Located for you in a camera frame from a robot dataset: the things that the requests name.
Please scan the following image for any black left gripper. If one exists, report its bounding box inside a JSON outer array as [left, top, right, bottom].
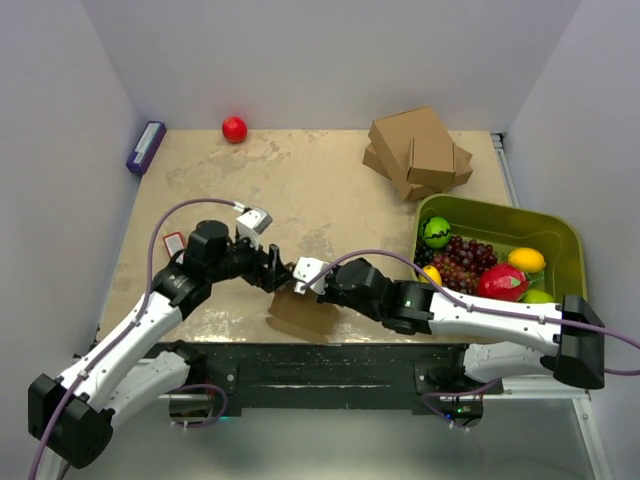
[[208, 229, 294, 293]]

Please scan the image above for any brown cardboard box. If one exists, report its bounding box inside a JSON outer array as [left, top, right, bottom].
[[266, 290, 340, 344]]

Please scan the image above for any green plastic tub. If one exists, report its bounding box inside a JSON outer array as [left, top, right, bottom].
[[412, 194, 588, 301]]

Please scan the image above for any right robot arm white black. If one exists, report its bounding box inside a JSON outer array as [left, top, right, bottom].
[[298, 258, 605, 393]]

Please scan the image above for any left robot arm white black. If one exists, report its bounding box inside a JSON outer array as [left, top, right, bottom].
[[28, 209, 292, 469]]

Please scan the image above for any red rectangular box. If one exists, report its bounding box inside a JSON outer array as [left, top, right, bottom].
[[162, 232, 186, 257]]

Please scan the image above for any folded cardboard box front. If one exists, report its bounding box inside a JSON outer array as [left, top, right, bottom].
[[407, 137, 473, 190]]

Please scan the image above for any folded cardboard box bottom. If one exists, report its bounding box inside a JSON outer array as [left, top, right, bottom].
[[363, 143, 473, 201]]

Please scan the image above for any purple rectangular box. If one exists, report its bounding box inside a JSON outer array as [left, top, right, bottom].
[[126, 121, 167, 176]]

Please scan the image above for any dark grapes bunch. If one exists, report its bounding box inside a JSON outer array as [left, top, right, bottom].
[[414, 240, 435, 268]]

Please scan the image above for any yellow mango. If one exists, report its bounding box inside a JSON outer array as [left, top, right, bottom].
[[419, 265, 443, 286]]

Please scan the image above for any green watermelon ball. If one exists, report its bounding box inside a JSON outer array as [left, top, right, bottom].
[[418, 216, 451, 249]]

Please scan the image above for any red grapes bunch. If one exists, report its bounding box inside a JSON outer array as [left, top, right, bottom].
[[432, 236, 498, 295]]

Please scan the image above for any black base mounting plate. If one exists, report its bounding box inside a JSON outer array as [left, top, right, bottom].
[[147, 341, 501, 419]]

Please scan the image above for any red dragon fruit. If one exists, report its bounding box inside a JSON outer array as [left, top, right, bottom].
[[476, 263, 530, 302]]

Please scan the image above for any red apple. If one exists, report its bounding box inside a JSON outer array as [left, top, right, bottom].
[[221, 116, 248, 144]]

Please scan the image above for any yellow lemon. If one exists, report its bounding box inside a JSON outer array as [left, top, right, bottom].
[[507, 247, 546, 274]]

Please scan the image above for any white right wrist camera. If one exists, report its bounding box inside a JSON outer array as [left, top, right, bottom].
[[293, 257, 330, 295]]

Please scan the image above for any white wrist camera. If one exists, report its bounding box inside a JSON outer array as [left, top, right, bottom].
[[293, 257, 330, 295], [234, 202, 273, 250]]

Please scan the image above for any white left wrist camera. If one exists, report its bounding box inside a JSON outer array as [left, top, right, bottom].
[[234, 202, 273, 250]]

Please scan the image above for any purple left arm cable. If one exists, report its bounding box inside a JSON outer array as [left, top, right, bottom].
[[27, 198, 241, 480]]

